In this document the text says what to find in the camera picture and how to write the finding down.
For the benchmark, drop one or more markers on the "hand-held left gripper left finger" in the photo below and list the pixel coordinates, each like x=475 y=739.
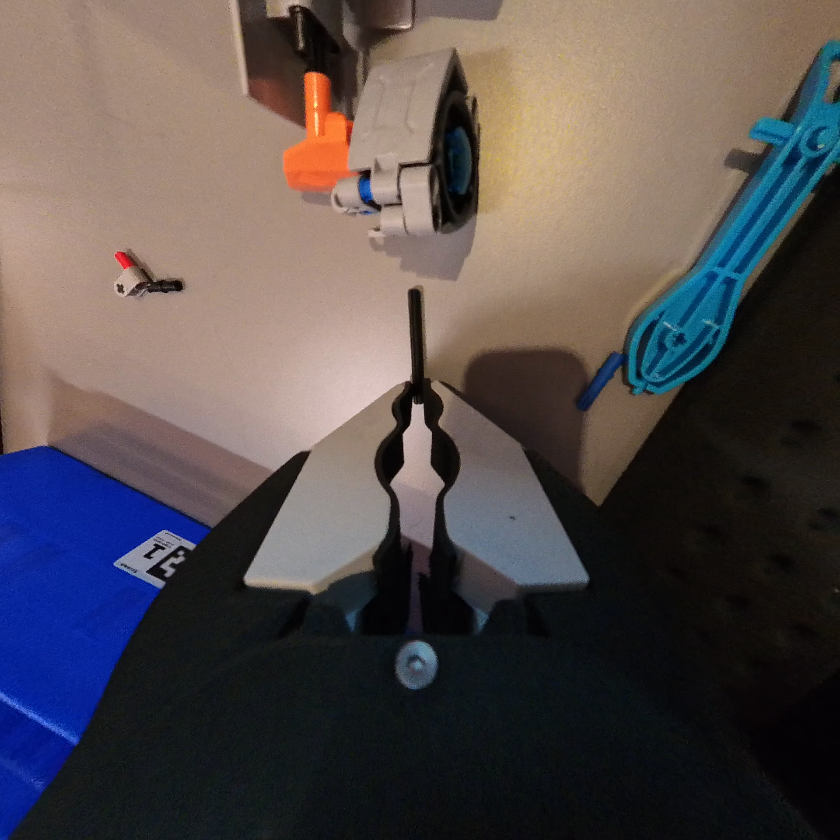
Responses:
x=315 y=525

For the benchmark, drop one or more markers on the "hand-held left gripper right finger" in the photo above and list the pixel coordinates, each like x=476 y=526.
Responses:
x=518 y=525

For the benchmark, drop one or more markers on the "black toy axle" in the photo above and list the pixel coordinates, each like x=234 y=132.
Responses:
x=415 y=328

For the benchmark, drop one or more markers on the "blue storage bin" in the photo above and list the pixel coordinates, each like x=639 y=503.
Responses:
x=65 y=590

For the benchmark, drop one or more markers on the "grey wheel module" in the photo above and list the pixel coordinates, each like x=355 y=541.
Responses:
x=394 y=118

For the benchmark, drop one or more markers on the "small blue toy pin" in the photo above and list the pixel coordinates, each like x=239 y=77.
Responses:
x=598 y=380

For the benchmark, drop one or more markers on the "black perforated mat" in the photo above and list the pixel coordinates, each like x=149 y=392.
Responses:
x=754 y=525

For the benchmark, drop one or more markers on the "small black white red connector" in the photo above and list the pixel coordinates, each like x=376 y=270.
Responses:
x=128 y=282

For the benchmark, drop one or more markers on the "translucent blue round toy stud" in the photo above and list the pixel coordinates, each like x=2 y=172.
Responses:
x=459 y=157

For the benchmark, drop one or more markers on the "light blue toy frame piece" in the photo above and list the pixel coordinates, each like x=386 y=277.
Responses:
x=754 y=216

